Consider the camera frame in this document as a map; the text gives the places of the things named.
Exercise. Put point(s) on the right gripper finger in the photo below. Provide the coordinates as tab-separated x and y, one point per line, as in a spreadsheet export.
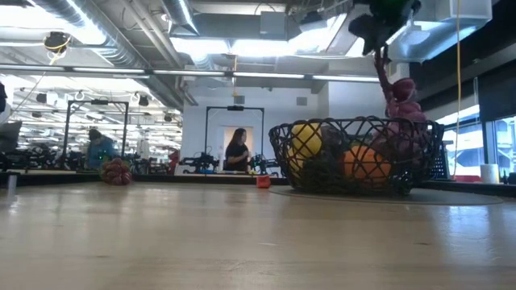
373	34

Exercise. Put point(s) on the purple grape bunch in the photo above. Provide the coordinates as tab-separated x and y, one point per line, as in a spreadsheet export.
403	104

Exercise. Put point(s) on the green grape bunch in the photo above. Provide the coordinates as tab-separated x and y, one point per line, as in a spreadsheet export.
356	142

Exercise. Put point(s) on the dark purple fruit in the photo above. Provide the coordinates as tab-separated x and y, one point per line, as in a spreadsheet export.
332	139

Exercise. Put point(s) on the yellow lemon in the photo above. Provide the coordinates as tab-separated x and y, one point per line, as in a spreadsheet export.
306	139

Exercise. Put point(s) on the orange fruit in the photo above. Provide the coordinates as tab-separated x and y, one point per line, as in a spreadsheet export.
367	163

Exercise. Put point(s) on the dark green avocado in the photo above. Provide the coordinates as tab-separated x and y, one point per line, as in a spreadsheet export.
322	173

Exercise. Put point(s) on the yellow starfruit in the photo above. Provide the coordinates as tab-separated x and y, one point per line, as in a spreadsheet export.
294	163

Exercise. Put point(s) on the background black robot arm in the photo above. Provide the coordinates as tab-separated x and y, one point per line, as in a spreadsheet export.
199	163
262	163

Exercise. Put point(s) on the long ceiling light bar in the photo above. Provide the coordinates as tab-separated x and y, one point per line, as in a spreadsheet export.
262	75

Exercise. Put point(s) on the person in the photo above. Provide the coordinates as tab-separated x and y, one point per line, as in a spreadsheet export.
238	151
98	151

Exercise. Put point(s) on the white paper roll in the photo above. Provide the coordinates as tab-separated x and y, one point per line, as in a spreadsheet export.
489	173

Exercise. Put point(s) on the small orange-red pepper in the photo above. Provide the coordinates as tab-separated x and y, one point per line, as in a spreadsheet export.
263	181

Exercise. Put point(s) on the dark red grape bunch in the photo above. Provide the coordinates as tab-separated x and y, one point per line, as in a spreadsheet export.
116	172

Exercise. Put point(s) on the black gantry frame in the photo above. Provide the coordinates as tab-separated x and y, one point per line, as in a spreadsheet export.
96	102
235	108

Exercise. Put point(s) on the silver ventilation duct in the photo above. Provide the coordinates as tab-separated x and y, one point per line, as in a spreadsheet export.
113	44

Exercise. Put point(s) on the black ceiling camera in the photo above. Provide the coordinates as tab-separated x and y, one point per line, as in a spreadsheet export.
56	41

